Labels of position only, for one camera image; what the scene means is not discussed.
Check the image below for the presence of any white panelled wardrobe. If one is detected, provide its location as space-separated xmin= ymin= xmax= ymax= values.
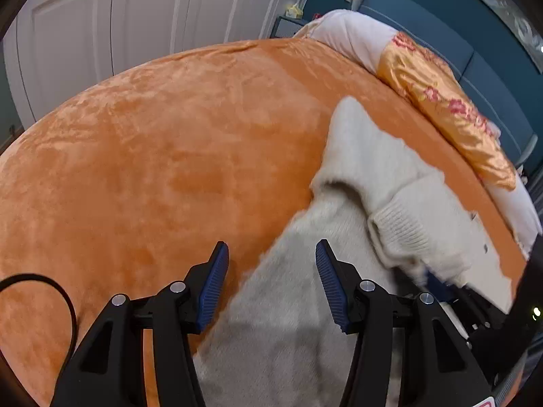
xmin=2 ymin=0 xmax=323 ymax=128

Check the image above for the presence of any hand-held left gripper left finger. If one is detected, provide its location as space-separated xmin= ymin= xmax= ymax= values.
xmin=50 ymin=241 xmax=230 ymax=407

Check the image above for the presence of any blue padded headboard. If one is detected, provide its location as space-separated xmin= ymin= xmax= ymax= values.
xmin=352 ymin=0 xmax=539 ymax=179

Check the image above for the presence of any black cable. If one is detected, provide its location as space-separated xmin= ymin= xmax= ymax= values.
xmin=0 ymin=273 xmax=78 ymax=348

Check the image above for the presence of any grey patterned wall picture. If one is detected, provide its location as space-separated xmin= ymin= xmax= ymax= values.
xmin=441 ymin=0 xmax=543 ymax=73

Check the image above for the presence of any cream fuzzy knit sweater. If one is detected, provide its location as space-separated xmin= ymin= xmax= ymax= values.
xmin=193 ymin=95 xmax=516 ymax=407

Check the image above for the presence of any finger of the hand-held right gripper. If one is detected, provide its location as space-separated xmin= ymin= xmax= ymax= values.
xmin=424 ymin=270 xmax=512 ymax=342

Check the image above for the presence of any orange plush blanket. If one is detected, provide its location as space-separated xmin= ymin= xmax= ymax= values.
xmin=0 ymin=36 xmax=531 ymax=407

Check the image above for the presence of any blue nightstand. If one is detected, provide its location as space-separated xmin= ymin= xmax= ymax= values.
xmin=270 ymin=16 xmax=310 ymax=40

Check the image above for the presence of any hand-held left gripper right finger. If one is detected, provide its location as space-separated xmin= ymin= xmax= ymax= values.
xmin=315 ymin=239 xmax=497 ymax=407

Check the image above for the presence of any white pillow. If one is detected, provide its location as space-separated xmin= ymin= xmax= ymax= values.
xmin=293 ymin=8 xmax=543 ymax=259

